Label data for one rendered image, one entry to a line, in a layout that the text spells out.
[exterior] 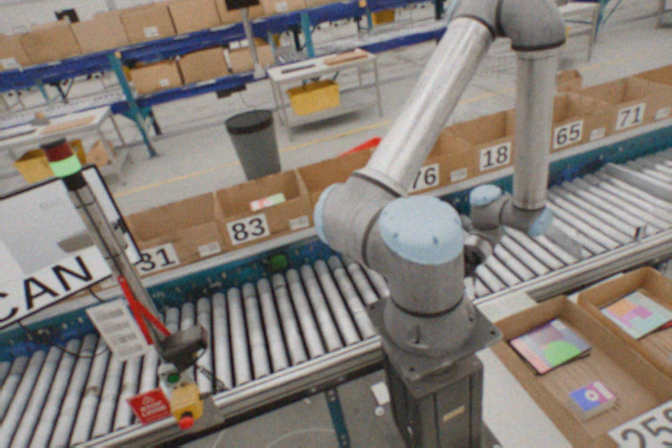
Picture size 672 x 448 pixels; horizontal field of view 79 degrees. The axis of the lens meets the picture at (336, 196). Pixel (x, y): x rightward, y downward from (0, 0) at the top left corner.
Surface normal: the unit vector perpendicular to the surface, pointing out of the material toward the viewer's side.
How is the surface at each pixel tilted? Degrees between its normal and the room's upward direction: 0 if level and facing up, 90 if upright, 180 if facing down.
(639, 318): 0
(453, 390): 90
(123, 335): 90
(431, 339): 70
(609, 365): 0
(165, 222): 89
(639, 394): 0
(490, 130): 90
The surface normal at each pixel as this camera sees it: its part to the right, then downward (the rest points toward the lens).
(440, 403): 0.35, 0.42
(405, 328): -0.67, 0.15
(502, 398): -0.16, -0.85
